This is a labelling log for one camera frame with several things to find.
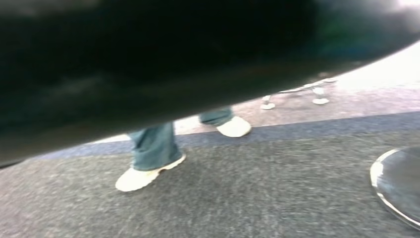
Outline person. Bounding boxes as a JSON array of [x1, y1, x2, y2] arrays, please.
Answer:
[[114, 106, 253, 193]]

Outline black stool chrome base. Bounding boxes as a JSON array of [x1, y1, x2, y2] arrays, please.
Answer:
[[260, 77, 339, 111]]

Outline chrome barrier stanchion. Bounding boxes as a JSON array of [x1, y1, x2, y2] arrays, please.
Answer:
[[369, 146, 420, 231]]

